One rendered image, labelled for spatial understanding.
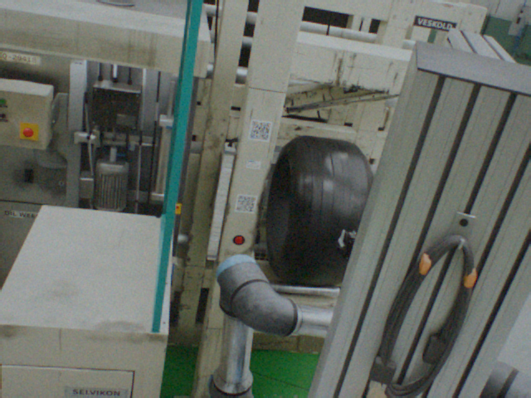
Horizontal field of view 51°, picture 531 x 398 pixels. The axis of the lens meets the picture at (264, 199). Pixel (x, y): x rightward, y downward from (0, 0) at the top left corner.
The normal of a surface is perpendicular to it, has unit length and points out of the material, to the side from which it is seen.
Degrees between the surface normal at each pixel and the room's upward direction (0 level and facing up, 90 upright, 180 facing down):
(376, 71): 90
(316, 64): 90
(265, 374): 0
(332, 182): 42
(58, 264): 0
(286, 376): 0
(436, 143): 90
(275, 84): 90
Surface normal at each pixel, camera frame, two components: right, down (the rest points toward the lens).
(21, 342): 0.12, 0.47
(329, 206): 0.20, -0.06
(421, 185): -0.23, 0.40
